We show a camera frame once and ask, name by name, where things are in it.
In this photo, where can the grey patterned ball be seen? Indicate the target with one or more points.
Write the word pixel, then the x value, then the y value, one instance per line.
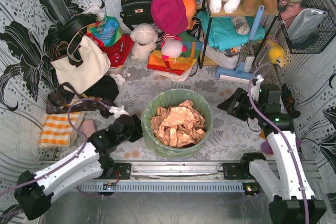
pixel 241 25

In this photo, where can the black cloth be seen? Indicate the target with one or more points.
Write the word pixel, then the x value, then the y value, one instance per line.
pixel 105 88

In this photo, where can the blue floor sweeper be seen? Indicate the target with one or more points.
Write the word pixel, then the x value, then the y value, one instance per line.
pixel 239 75

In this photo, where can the orange plush toy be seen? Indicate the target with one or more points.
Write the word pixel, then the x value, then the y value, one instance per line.
pixel 190 7

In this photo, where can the black orange toy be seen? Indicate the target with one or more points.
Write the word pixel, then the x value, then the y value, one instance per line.
pixel 289 101

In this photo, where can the silver foil pouch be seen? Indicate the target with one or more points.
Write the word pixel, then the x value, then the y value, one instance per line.
pixel 306 22

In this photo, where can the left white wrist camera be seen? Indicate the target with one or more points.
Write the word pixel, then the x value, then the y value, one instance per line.
pixel 118 111

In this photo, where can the rainbow striped cloth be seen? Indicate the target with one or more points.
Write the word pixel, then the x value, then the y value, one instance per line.
pixel 186 60

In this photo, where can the cream canvas tote bag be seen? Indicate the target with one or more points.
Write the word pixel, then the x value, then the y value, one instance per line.
pixel 94 64

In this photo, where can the colourful printed bag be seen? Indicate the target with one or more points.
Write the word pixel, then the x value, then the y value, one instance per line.
pixel 105 33

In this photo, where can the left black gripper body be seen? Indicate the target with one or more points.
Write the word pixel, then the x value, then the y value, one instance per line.
pixel 135 128

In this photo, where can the brown patterned bag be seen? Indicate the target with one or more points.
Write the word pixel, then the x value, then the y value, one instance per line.
pixel 59 101

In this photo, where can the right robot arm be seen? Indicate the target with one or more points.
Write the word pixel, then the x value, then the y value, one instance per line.
pixel 291 199

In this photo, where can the yellow plush duck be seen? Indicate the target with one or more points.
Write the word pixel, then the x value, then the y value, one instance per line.
pixel 275 52

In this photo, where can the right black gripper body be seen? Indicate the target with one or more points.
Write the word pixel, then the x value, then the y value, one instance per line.
pixel 238 106

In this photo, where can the red cloth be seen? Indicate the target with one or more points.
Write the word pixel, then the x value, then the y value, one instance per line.
pixel 118 52

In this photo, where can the pink faced plush doll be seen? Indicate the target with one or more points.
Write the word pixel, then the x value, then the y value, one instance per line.
pixel 172 46

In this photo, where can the teal folded cloth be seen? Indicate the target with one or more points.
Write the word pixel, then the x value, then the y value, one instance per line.
pixel 223 34

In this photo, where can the white sneaker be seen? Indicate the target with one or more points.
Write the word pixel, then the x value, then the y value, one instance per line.
pixel 230 62

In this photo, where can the orange white checked towel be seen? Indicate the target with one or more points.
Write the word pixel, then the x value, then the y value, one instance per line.
pixel 57 132

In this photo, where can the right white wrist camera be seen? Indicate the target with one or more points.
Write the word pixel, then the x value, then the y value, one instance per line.
pixel 255 87

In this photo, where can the green trash bag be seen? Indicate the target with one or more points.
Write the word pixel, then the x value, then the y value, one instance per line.
pixel 167 99

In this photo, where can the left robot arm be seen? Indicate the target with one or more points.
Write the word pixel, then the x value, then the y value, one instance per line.
pixel 36 192

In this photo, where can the magenta cloth bag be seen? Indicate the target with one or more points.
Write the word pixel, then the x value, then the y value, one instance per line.
pixel 169 16

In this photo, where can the crumpled brown paper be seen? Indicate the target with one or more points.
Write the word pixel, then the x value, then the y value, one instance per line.
pixel 179 126

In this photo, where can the black leather handbag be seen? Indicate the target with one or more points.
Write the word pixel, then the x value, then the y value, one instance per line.
pixel 135 12

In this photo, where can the cream plush lamb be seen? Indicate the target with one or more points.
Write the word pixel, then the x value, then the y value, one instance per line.
pixel 145 38

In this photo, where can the pink foam roller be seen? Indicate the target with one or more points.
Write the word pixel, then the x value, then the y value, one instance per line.
pixel 88 127

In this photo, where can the black wire basket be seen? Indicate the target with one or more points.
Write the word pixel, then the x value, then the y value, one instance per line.
pixel 315 42

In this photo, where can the black round hat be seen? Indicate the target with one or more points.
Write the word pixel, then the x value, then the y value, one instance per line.
pixel 66 31

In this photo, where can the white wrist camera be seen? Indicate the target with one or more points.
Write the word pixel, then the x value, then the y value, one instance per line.
pixel 255 87
pixel 118 111

